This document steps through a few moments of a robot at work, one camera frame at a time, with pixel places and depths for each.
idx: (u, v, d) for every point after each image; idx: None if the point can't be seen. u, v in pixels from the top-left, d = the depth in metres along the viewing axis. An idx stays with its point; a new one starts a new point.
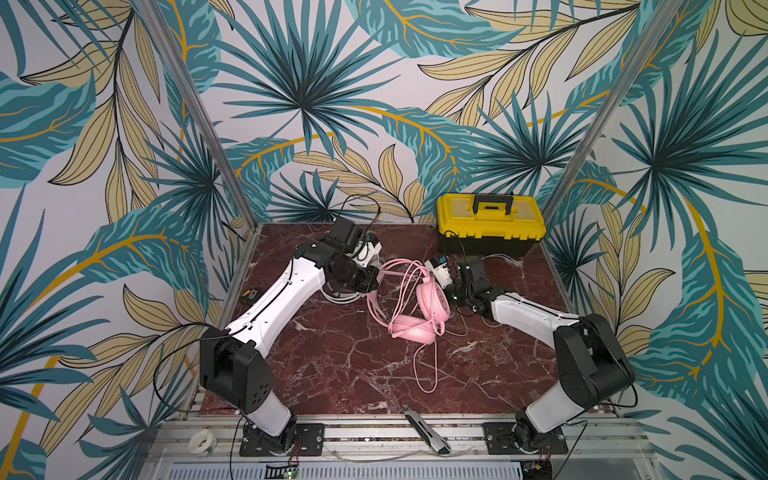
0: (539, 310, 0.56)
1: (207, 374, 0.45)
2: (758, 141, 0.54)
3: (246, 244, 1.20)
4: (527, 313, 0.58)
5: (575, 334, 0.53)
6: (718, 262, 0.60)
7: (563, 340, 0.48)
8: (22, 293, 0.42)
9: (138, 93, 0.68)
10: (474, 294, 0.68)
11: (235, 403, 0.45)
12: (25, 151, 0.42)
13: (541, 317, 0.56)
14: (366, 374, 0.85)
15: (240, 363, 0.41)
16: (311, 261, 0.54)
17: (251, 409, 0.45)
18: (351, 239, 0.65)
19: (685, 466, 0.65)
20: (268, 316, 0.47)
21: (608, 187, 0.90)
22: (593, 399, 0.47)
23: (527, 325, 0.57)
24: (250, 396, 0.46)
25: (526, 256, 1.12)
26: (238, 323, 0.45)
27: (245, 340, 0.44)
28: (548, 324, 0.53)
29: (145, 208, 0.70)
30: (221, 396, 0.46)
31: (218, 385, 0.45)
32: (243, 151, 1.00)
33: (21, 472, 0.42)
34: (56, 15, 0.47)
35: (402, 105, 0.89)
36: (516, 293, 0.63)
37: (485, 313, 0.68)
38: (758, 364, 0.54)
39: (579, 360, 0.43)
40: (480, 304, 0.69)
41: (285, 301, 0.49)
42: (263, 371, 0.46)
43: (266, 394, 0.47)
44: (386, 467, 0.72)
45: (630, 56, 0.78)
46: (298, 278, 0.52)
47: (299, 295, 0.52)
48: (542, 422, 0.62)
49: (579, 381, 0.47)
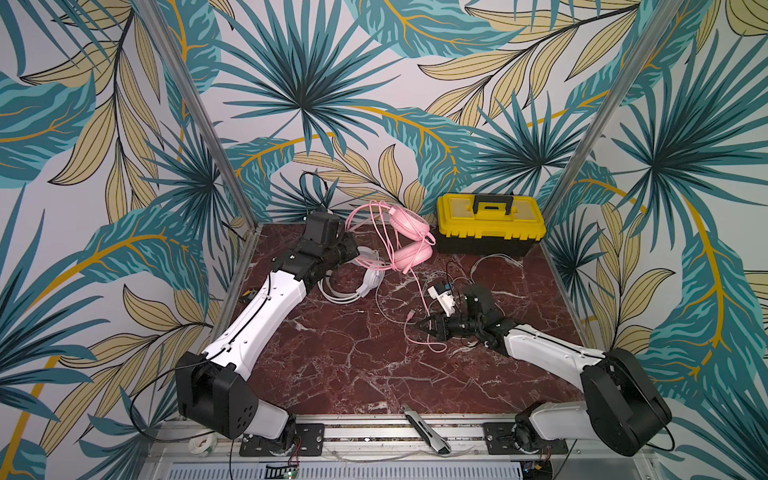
0: (561, 348, 0.54)
1: (187, 402, 0.42)
2: (759, 141, 0.53)
3: (247, 244, 1.20)
4: (550, 360, 0.53)
5: (603, 374, 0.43)
6: (718, 263, 0.60)
7: (591, 383, 0.45)
8: (21, 293, 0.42)
9: (138, 93, 0.68)
10: (485, 328, 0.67)
11: (219, 428, 0.42)
12: (25, 151, 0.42)
13: (559, 355, 0.52)
14: (366, 374, 0.85)
15: (220, 387, 0.39)
16: (290, 273, 0.52)
17: (236, 433, 0.45)
18: (326, 236, 0.60)
19: (685, 466, 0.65)
20: (248, 336, 0.45)
21: (608, 187, 0.90)
22: (629, 446, 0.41)
23: (549, 364, 0.53)
24: (234, 421, 0.44)
25: (526, 257, 1.12)
26: (216, 346, 0.43)
27: (225, 363, 0.42)
28: (572, 363, 0.49)
29: (145, 208, 0.70)
30: (203, 422, 0.43)
31: (199, 412, 0.43)
32: (243, 151, 1.00)
33: (21, 472, 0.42)
34: (56, 15, 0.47)
35: (402, 105, 0.89)
36: (530, 328, 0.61)
37: (498, 347, 0.65)
38: (759, 365, 0.53)
39: (611, 405, 0.44)
40: (491, 338, 0.66)
41: (265, 319, 0.47)
42: (245, 394, 0.44)
43: (252, 417, 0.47)
44: (386, 467, 0.72)
45: (630, 55, 0.78)
46: (278, 292, 0.50)
47: (279, 311, 0.50)
48: (546, 431, 0.62)
49: (609, 423, 0.44)
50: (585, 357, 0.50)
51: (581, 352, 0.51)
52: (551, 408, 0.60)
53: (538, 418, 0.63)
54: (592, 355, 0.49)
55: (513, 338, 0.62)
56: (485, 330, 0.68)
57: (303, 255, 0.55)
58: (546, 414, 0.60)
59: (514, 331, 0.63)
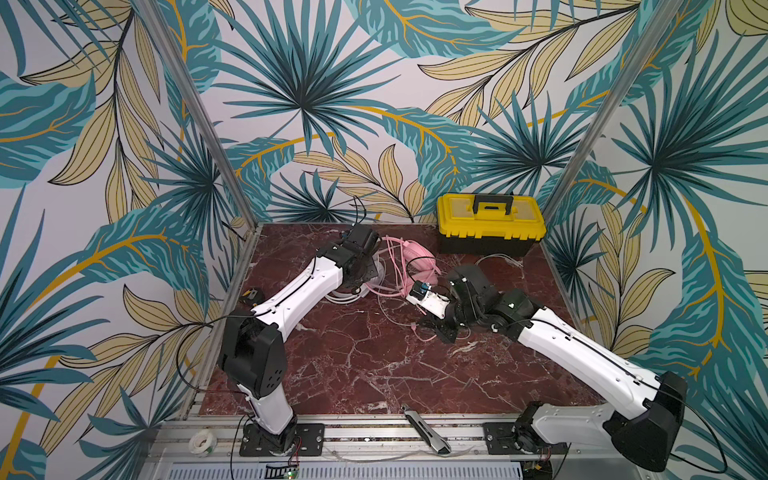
0: (607, 363, 0.46)
1: (228, 354, 0.47)
2: (759, 141, 0.53)
3: (246, 244, 1.20)
4: (584, 370, 0.45)
5: (667, 413, 0.43)
6: (718, 263, 0.60)
7: (654, 424, 0.39)
8: (22, 293, 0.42)
9: (138, 94, 0.68)
10: (487, 309, 0.54)
11: (250, 385, 0.47)
12: (25, 151, 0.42)
13: (606, 374, 0.44)
14: (366, 374, 0.85)
15: (263, 343, 0.44)
16: (333, 260, 0.58)
17: (265, 392, 0.49)
18: (368, 242, 0.69)
19: (685, 467, 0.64)
20: (291, 303, 0.50)
21: (608, 187, 0.90)
22: (652, 465, 0.42)
23: (581, 372, 0.45)
24: (265, 378, 0.47)
25: (526, 257, 1.12)
26: (263, 306, 0.48)
27: (269, 322, 0.46)
28: (625, 391, 0.42)
29: (145, 208, 0.70)
30: (237, 378, 0.47)
31: (236, 366, 0.47)
32: (243, 151, 1.00)
33: (21, 472, 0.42)
34: (56, 15, 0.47)
35: (402, 105, 0.89)
36: (559, 324, 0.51)
37: (508, 330, 0.51)
38: (758, 364, 0.54)
39: (663, 443, 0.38)
40: (499, 319, 0.52)
41: (307, 292, 0.52)
42: (280, 356, 0.49)
43: (278, 381, 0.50)
44: (386, 467, 0.72)
45: (630, 55, 0.78)
46: (320, 274, 0.55)
47: (319, 289, 0.56)
48: (553, 438, 0.62)
49: (644, 450, 0.41)
50: (641, 385, 0.43)
51: (634, 375, 0.44)
52: (556, 416, 0.60)
53: (543, 426, 0.62)
54: (650, 383, 0.43)
55: (536, 332, 0.50)
56: (486, 312, 0.54)
57: (345, 247, 0.61)
58: (550, 422, 0.60)
59: (536, 324, 0.51)
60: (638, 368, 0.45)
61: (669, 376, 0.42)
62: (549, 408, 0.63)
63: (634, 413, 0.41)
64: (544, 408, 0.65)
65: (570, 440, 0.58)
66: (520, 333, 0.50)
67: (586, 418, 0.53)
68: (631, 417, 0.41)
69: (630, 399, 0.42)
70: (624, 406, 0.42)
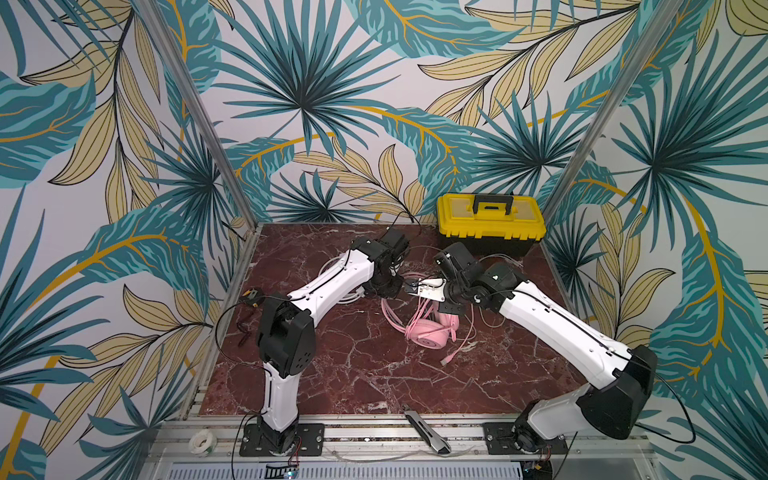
0: (582, 335, 0.47)
1: (263, 332, 0.51)
2: (758, 141, 0.54)
3: (246, 244, 1.20)
4: (560, 341, 0.46)
5: (635, 383, 0.44)
6: (718, 263, 0.60)
7: (621, 393, 0.41)
8: (21, 293, 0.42)
9: (138, 94, 0.68)
10: (471, 282, 0.54)
11: (280, 364, 0.51)
12: (25, 151, 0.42)
13: (580, 345, 0.45)
14: (366, 374, 0.85)
15: (296, 327, 0.47)
16: (365, 254, 0.60)
17: (294, 372, 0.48)
18: (400, 245, 0.71)
19: (685, 466, 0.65)
20: (324, 291, 0.53)
21: (608, 187, 0.90)
22: (615, 434, 0.44)
23: (556, 344, 0.47)
24: (296, 358, 0.51)
25: (526, 257, 1.12)
26: (298, 292, 0.52)
27: (302, 307, 0.50)
28: (596, 362, 0.44)
29: (145, 208, 0.70)
30: (269, 355, 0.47)
31: (268, 345, 0.52)
32: (243, 151, 1.00)
33: (21, 472, 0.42)
34: (56, 15, 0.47)
35: (402, 105, 0.89)
36: (537, 295, 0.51)
37: (489, 303, 0.52)
38: (759, 365, 0.53)
39: (628, 410, 0.46)
40: (482, 290, 0.53)
41: (339, 282, 0.55)
42: (311, 340, 0.52)
43: (308, 364, 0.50)
44: (386, 467, 0.72)
45: (630, 56, 0.78)
46: (352, 266, 0.58)
47: (351, 281, 0.58)
48: (549, 432, 0.62)
49: (610, 420, 0.43)
50: (613, 356, 0.44)
51: (607, 347, 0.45)
52: (547, 406, 0.60)
53: (537, 420, 0.63)
54: (621, 354, 0.45)
55: (518, 303, 0.51)
56: (471, 284, 0.54)
57: (378, 243, 0.63)
58: (543, 415, 0.60)
59: (517, 295, 0.52)
60: (612, 341, 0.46)
61: (641, 349, 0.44)
62: (543, 402, 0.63)
63: (603, 383, 0.42)
64: (538, 403, 0.66)
65: (566, 432, 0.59)
66: (501, 305, 0.51)
67: (566, 401, 0.53)
68: (599, 385, 0.43)
69: (601, 369, 0.43)
70: (595, 376, 0.43)
